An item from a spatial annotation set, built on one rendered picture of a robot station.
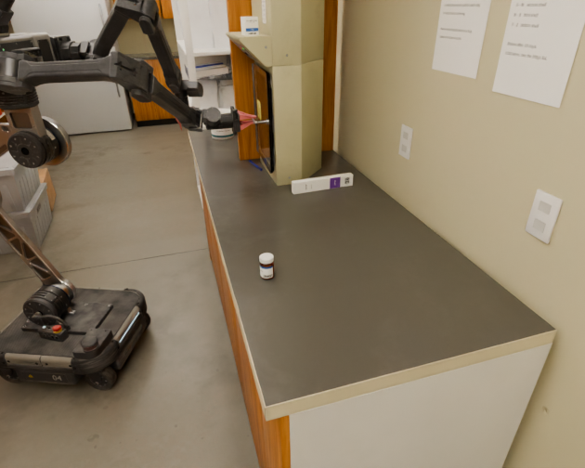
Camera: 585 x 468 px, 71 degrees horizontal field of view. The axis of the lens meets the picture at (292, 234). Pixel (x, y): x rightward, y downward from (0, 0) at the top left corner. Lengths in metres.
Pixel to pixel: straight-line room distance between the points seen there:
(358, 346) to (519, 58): 0.77
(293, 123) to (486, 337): 1.05
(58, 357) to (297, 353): 1.45
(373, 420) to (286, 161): 1.07
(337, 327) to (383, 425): 0.24
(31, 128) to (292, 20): 1.06
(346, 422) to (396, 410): 0.12
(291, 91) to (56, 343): 1.57
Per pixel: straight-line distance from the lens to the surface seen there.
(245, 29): 1.64
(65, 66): 1.42
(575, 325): 1.16
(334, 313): 1.03
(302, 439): 0.96
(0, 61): 1.56
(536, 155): 1.14
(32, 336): 2.37
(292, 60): 1.63
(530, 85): 1.15
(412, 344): 0.99
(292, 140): 1.68
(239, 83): 1.97
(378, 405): 0.97
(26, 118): 1.89
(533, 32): 1.16
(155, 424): 2.08
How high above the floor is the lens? 1.61
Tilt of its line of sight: 30 degrees down
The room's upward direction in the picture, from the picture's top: 1 degrees counter-clockwise
